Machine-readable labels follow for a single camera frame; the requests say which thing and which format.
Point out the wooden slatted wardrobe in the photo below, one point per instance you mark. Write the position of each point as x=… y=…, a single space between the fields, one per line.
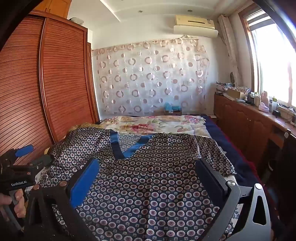
x=57 y=81

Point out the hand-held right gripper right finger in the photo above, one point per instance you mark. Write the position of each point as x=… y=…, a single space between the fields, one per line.
x=212 y=179

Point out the brown patterned blanket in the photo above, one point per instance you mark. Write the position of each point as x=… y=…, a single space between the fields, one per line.
x=91 y=125

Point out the small round fan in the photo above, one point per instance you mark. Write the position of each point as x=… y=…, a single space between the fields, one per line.
x=232 y=77

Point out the navy blue blanket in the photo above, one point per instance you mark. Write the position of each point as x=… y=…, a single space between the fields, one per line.
x=231 y=143

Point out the pink floral blanket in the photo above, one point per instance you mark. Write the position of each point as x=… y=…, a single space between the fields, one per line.
x=148 y=125

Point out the sheer circle-patterned curtain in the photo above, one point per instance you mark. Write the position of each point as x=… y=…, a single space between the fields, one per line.
x=150 y=76

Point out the wooden framed window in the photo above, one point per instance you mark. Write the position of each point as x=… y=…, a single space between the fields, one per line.
x=272 y=64

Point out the person's left hand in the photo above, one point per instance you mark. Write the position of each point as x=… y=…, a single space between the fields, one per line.
x=19 y=205

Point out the white window curtain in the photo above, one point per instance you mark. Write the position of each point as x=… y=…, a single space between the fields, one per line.
x=229 y=46

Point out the navy medallion-patterned shirt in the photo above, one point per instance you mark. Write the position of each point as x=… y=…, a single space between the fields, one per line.
x=143 y=185

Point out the cream air conditioner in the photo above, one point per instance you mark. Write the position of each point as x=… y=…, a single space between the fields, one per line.
x=194 y=20

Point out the cardboard box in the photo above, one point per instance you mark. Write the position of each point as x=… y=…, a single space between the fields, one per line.
x=234 y=93

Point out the long wooden cabinet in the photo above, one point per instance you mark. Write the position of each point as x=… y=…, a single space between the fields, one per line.
x=242 y=125

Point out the small black box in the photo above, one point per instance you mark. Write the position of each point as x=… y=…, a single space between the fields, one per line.
x=276 y=113

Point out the wall air conditioner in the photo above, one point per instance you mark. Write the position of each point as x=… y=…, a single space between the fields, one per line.
x=196 y=31

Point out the small blue box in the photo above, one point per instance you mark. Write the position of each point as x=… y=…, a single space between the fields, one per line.
x=172 y=107

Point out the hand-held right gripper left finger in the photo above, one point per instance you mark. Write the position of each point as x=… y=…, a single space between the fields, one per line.
x=84 y=180

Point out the white box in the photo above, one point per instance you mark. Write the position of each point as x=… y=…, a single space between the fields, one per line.
x=76 y=20

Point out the pink figurine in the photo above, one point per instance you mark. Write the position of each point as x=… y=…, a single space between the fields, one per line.
x=264 y=102

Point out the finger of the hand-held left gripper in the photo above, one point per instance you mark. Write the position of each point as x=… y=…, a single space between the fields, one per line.
x=44 y=161
x=24 y=150

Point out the white bottle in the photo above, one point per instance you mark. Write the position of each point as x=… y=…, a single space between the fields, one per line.
x=274 y=104

